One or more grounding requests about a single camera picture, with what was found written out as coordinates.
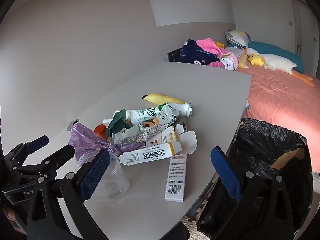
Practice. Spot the yellow packet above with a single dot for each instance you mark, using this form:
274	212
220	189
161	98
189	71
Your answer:
160	98

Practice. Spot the yellow duck plush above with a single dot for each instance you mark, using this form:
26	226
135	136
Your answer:
256	60

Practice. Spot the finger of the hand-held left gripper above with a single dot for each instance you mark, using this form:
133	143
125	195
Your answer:
37	143
61	156

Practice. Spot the checked pillow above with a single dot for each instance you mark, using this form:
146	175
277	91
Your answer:
237	36

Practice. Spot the bed with pink sheet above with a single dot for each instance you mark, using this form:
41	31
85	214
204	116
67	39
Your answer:
280	100

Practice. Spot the black wall socket panel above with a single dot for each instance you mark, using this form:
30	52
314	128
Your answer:
173	55

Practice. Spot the white goose plush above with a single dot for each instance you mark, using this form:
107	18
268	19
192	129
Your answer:
277	63

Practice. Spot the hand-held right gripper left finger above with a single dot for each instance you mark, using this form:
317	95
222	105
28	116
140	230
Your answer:
96	173

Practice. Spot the pale printed blanket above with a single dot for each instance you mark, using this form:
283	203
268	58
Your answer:
231	60

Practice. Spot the small brown packet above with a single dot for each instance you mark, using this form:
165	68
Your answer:
185	127

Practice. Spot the white bottle green label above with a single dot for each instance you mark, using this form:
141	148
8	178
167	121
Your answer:
142	113

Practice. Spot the white door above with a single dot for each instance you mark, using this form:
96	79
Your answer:
306	25

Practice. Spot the small white yellow box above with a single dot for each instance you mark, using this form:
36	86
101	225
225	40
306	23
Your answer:
150	155

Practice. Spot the silver cookie wrapper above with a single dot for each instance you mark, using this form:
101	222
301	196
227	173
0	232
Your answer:
135	135

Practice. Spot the navy printed blanket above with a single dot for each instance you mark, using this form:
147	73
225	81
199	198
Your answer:
192	52

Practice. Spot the pink blanket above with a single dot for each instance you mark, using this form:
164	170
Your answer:
207	43

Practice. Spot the cardboard box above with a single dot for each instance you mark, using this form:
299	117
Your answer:
287	158

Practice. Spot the black trash bag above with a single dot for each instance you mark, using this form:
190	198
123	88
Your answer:
260	140

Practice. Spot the long white box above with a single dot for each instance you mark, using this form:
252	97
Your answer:
175	180

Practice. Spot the orange plastic cap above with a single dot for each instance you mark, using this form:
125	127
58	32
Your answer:
100	131

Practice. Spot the teal pillow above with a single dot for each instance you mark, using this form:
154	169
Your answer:
275	51

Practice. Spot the open white carton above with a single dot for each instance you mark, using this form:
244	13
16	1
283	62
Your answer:
187	140

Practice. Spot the dark green plastic lid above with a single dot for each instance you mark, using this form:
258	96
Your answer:
117	126

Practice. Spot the clear plastic cup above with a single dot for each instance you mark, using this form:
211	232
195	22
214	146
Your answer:
115	180

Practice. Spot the purple plastic bag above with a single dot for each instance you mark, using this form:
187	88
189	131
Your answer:
85	140

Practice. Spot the grey foam floor mat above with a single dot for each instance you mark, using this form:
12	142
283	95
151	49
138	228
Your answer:
200	210

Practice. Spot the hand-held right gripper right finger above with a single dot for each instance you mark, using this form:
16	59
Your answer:
225	172

